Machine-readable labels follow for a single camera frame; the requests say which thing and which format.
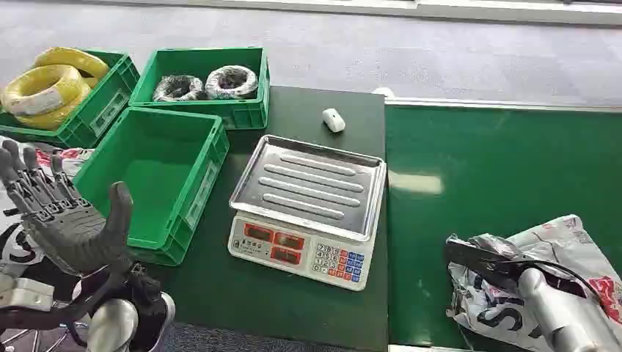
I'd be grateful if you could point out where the white electronic scale steel tray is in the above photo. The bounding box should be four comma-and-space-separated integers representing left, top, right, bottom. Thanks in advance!
227, 133, 388, 293

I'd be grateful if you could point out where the small white plastic device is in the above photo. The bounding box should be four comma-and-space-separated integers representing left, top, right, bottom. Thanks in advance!
322, 107, 347, 134

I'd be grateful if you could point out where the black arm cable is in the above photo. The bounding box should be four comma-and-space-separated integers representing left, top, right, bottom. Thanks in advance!
0, 271, 128, 348
478, 258, 604, 303

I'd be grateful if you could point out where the green crate with yellow coils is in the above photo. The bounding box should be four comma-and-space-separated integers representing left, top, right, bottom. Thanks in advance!
0, 48, 142, 150

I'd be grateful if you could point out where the yellow wire coil white label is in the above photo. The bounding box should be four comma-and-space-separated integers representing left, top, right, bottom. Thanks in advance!
0, 64, 92, 118

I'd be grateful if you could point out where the grey printed parcel bag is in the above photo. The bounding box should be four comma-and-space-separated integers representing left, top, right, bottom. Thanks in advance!
446, 214, 622, 352

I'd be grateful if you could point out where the green conveyor belt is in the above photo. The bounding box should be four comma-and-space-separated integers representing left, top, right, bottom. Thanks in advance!
385, 103, 622, 352

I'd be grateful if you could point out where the metal spoked base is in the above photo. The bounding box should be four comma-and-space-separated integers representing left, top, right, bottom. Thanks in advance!
0, 326, 75, 352

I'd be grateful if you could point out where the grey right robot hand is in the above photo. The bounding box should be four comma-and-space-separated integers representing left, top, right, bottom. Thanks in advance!
443, 240, 535, 296

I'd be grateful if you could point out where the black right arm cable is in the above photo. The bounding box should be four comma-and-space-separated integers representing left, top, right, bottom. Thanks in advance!
478, 258, 604, 303

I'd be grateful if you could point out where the silver conveyor side rail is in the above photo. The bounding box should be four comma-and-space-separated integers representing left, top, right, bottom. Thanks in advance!
384, 96, 622, 114

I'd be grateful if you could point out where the empty green plastic crate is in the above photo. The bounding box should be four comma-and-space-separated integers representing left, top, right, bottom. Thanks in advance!
73, 106, 231, 268

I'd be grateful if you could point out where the plastic-wrapped dark wire coil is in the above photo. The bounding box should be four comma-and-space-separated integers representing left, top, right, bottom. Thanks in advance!
152, 74, 205, 103
204, 64, 260, 101

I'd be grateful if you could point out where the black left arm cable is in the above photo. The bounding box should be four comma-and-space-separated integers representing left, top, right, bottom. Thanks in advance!
0, 271, 128, 348

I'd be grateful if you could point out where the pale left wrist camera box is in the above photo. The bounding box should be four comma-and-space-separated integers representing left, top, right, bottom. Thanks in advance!
0, 274, 55, 312

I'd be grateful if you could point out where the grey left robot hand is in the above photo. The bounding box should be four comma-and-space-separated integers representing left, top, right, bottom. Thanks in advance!
0, 139, 135, 277

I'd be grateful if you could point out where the green crate with wrapped coils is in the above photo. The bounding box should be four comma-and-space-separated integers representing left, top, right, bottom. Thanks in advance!
128, 46, 271, 131

